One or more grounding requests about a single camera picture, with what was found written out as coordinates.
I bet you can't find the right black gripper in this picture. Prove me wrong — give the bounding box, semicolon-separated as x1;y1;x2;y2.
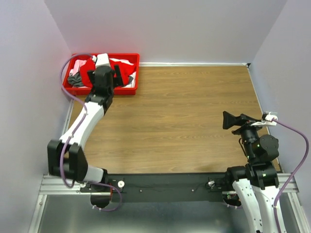
223;110;265;160

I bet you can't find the red t shirt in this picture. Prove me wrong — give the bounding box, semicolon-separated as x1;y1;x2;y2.
80;58;137;88

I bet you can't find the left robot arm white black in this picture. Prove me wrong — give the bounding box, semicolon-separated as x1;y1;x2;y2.
47;65;123;192

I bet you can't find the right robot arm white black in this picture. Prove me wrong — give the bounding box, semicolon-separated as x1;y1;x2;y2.
223;111;286;233

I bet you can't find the white t shirt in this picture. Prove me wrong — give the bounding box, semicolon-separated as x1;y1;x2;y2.
109;58;137;88

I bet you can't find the red plastic bin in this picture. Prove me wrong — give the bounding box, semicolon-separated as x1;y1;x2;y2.
63;53;139;96

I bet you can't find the grey t shirt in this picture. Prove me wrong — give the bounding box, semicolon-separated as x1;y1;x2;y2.
67;73;84;87

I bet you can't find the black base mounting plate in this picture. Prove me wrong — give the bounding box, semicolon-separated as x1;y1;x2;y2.
80;172;238;203

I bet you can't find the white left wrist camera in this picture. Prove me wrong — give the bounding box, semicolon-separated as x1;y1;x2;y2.
91;53;110;68

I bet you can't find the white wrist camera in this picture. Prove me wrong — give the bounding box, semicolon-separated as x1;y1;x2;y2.
250;112;278;127
91;53;110;68

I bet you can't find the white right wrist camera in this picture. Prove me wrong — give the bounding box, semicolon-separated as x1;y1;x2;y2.
250;112;278;127

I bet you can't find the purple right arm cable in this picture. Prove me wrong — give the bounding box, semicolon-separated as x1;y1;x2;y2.
273;117;310;233

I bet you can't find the aluminium frame rail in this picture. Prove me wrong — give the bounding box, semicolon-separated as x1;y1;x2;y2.
39;173;299;195

